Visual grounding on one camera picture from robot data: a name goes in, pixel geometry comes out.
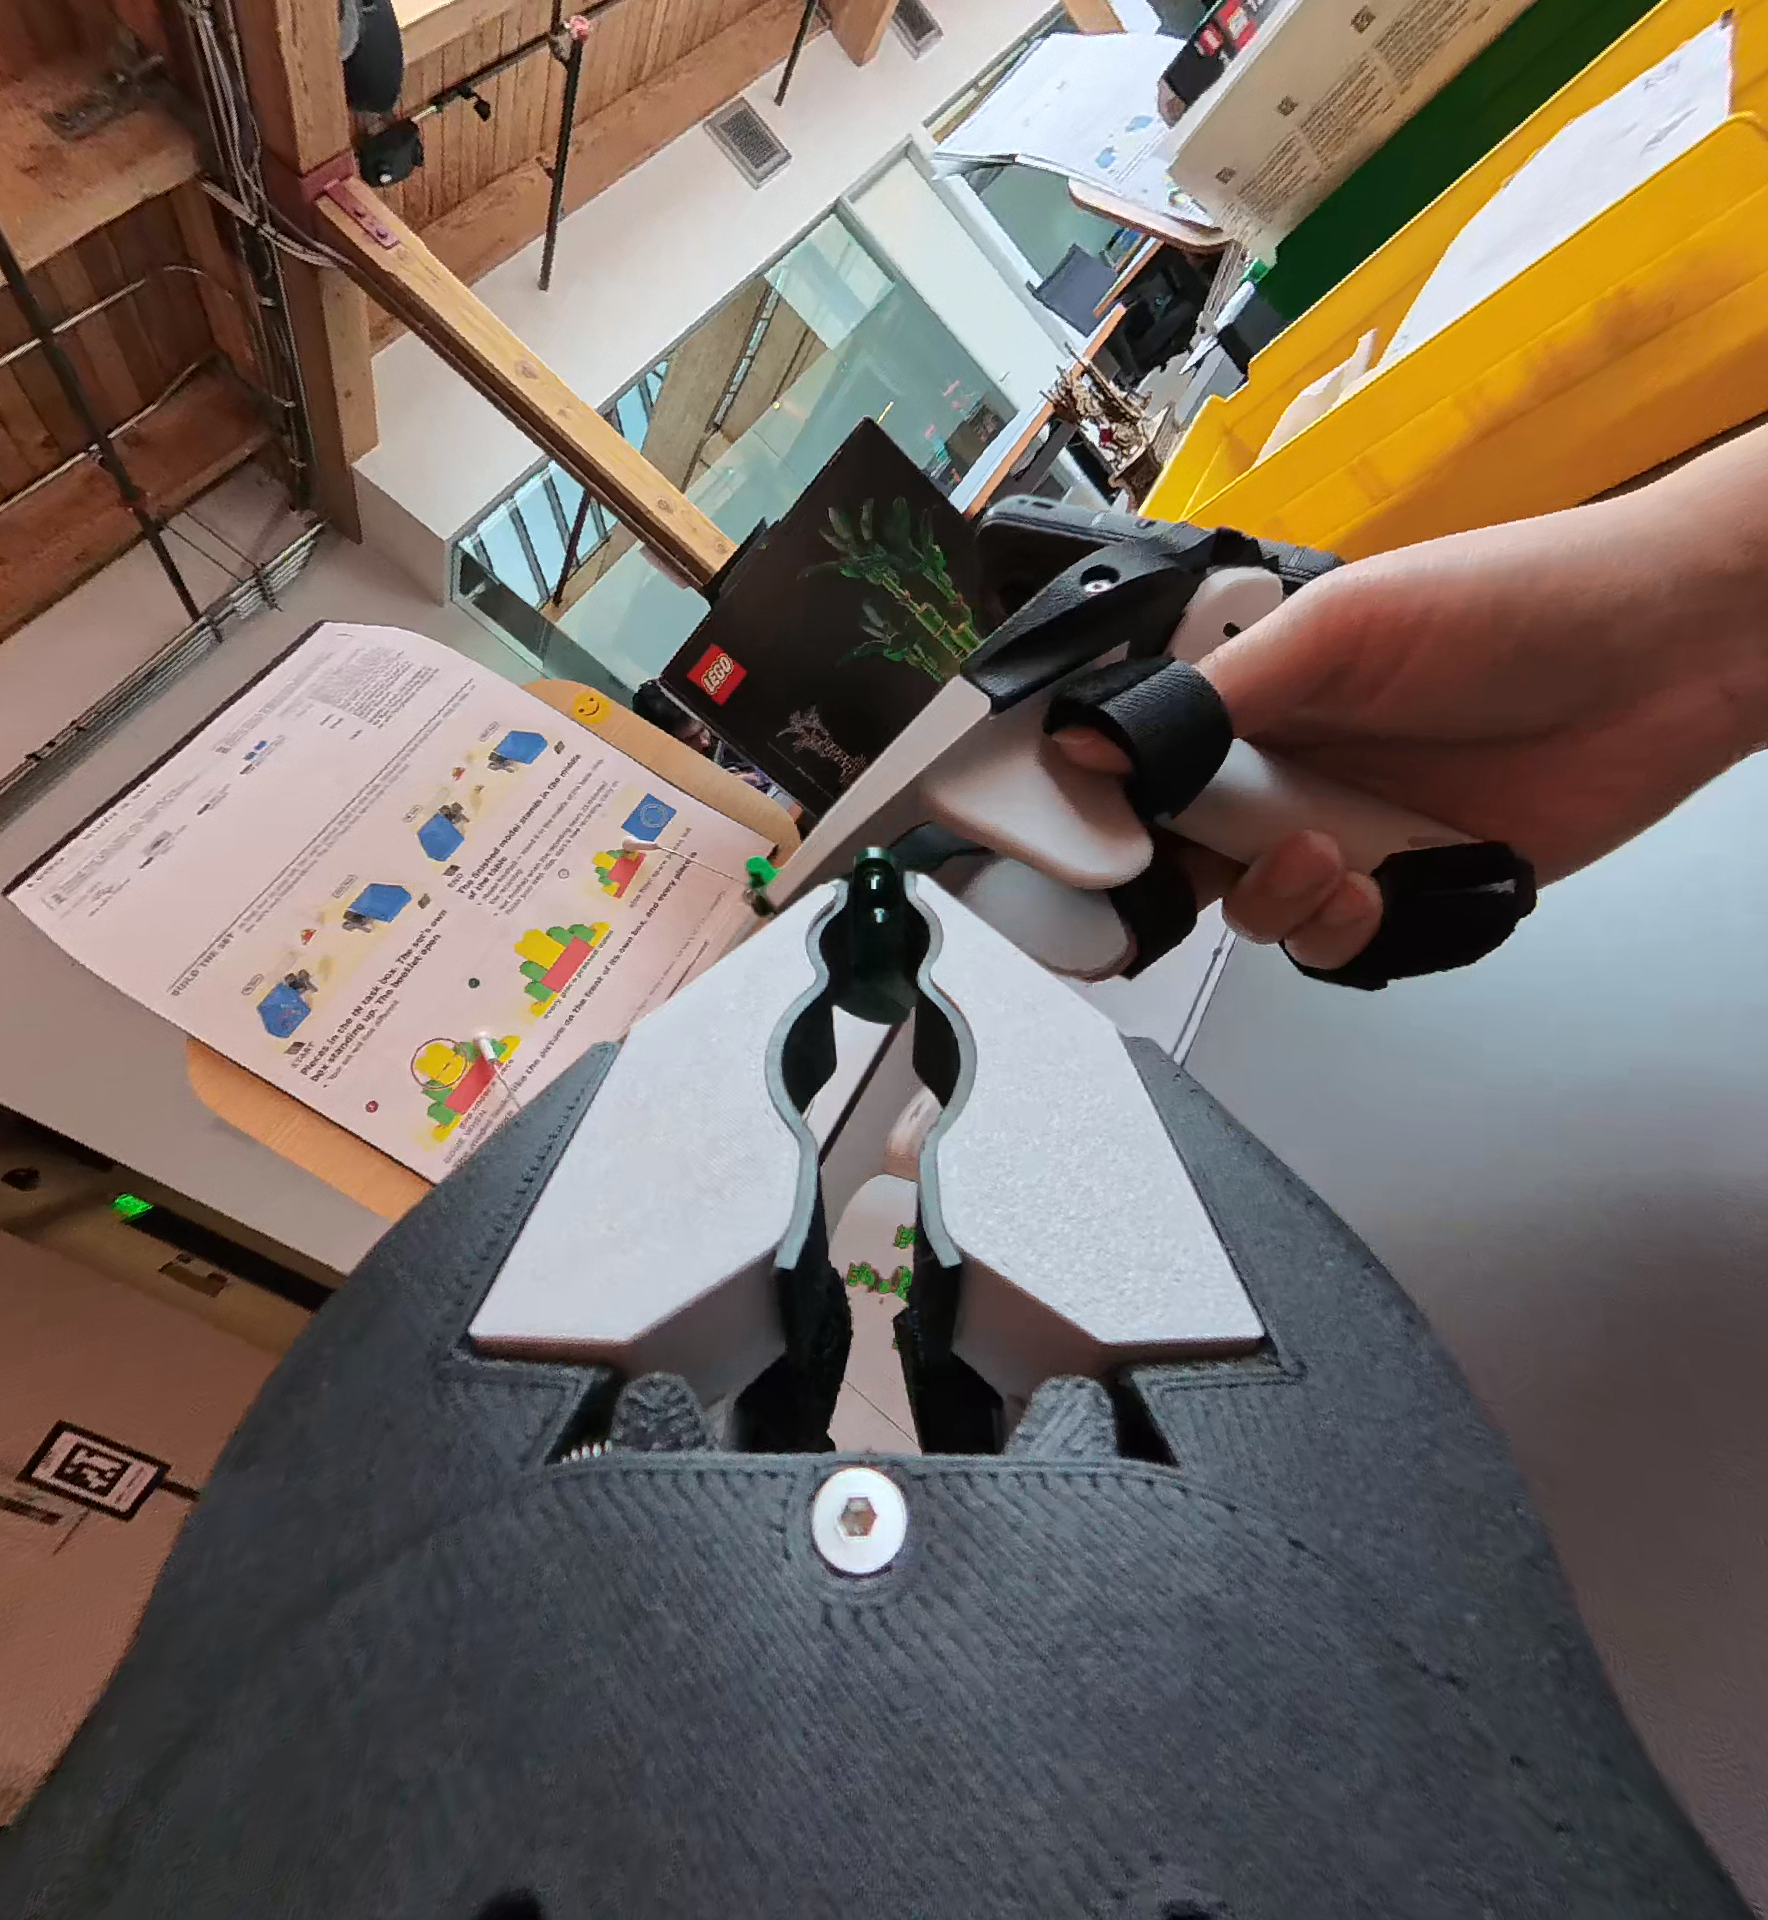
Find brown lego model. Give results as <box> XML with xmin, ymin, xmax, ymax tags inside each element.
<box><xmin>1048</xmin><ymin>353</ymin><xmax>1175</xmax><ymax>470</ymax></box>

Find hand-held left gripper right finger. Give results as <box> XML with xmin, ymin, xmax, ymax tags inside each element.
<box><xmin>898</xmin><ymin>878</ymin><xmax>1270</xmax><ymax>1456</ymax></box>

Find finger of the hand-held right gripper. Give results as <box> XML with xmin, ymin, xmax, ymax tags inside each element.
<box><xmin>752</xmin><ymin>674</ymin><xmax>1059</xmax><ymax>922</ymax></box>

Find white paper sheet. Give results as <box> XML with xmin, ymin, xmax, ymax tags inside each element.
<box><xmin>1261</xmin><ymin>14</ymin><xmax>1744</xmax><ymax>452</ymax></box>

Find person's right hand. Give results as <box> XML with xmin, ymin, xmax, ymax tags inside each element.
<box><xmin>1048</xmin><ymin>452</ymin><xmax>1703</xmax><ymax>971</ymax></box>

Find cardboard box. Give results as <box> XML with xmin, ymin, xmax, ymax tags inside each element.
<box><xmin>0</xmin><ymin>1199</ymin><xmax>330</xmax><ymax>1804</ymax></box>

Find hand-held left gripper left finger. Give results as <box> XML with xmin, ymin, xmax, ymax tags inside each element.
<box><xmin>468</xmin><ymin>882</ymin><xmax>851</xmax><ymax>1456</ymax></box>

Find wooden clipboard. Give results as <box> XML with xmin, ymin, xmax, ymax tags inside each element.
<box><xmin>184</xmin><ymin>677</ymin><xmax>808</xmax><ymax>1219</ymax></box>

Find dark green lego leaf piece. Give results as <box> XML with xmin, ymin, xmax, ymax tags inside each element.
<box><xmin>844</xmin><ymin>845</ymin><xmax>928</xmax><ymax>1026</ymax></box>

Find black electronic device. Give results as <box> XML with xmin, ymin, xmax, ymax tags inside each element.
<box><xmin>16</xmin><ymin>1172</ymin><xmax>347</xmax><ymax>1307</ymax></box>

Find laminated instruction sheet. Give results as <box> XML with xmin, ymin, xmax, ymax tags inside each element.
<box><xmin>6</xmin><ymin>621</ymin><xmax>769</xmax><ymax>1189</ymax></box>

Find white air vent grille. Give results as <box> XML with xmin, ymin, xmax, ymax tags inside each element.
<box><xmin>703</xmin><ymin>97</ymin><xmax>792</xmax><ymax>183</ymax></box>

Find white printed carton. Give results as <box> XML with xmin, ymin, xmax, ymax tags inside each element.
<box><xmin>1167</xmin><ymin>0</ymin><xmax>1584</xmax><ymax>231</ymax></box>

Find black lego set box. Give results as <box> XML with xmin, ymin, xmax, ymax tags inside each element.
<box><xmin>631</xmin><ymin>417</ymin><xmax>982</xmax><ymax>823</ymax></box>

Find white curved poster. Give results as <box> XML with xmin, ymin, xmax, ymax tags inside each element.
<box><xmin>936</xmin><ymin>28</ymin><xmax>1200</xmax><ymax>218</ymax></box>

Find lego instruction booklet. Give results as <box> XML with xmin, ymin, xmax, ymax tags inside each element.
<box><xmin>834</xmin><ymin>1176</ymin><xmax>926</xmax><ymax>1451</ymax></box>

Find yellow plastic bin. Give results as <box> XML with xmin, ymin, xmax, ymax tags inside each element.
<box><xmin>1138</xmin><ymin>0</ymin><xmax>1768</xmax><ymax>559</ymax></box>

